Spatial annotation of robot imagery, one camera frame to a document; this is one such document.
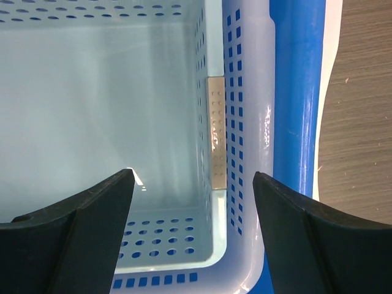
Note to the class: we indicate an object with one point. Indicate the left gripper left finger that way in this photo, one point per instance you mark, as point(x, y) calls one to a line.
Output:
point(71, 246)

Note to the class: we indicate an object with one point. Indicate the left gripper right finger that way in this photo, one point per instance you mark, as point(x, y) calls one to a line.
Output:
point(321, 242)

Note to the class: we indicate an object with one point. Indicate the light blue perforated basket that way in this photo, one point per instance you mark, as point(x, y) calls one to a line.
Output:
point(89, 88)

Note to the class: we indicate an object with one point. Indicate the blue plastic basket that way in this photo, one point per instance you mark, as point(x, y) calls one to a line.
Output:
point(299, 48)

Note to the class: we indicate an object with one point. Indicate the white translucent basket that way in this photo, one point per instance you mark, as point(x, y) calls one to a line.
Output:
point(254, 107)

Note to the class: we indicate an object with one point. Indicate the white plastic tub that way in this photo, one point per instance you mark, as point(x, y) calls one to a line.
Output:
point(332, 30)

